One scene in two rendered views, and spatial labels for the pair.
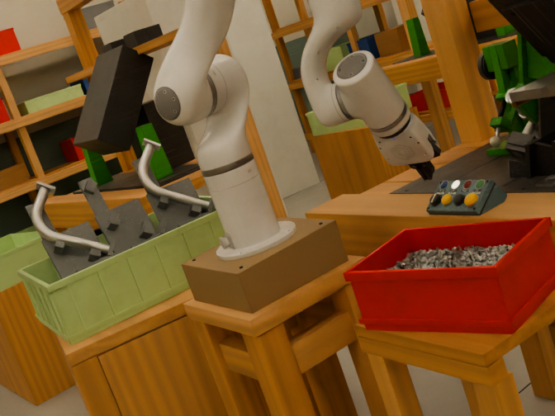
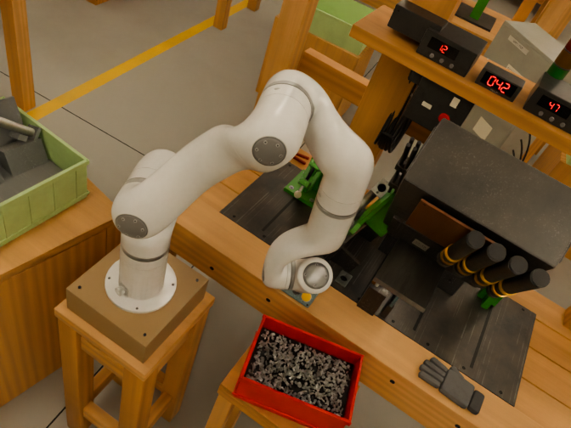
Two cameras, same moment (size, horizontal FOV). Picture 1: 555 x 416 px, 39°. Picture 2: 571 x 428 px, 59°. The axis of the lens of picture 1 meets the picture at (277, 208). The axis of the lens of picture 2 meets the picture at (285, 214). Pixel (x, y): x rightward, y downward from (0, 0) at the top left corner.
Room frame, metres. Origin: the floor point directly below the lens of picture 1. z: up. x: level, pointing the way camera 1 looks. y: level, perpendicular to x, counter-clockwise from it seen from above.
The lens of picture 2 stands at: (0.97, 0.41, 2.15)
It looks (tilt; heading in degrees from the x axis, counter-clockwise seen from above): 44 degrees down; 315
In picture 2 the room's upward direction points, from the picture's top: 22 degrees clockwise
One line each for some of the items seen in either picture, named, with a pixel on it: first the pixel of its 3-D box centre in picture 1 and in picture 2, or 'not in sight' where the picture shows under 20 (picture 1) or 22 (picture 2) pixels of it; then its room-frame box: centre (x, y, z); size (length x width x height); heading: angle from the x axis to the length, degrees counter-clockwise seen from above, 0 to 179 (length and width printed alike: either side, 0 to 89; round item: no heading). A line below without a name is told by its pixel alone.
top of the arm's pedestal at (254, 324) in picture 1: (273, 288); (138, 306); (1.73, 0.07, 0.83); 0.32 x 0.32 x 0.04; 30
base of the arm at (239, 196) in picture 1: (243, 205); (143, 263); (1.73, 0.07, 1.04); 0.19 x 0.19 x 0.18
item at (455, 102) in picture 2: not in sight; (443, 102); (1.77, -0.86, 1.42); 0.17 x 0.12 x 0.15; 29
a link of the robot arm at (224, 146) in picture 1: (218, 111); (154, 201); (1.75, 0.05, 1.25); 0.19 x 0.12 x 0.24; 139
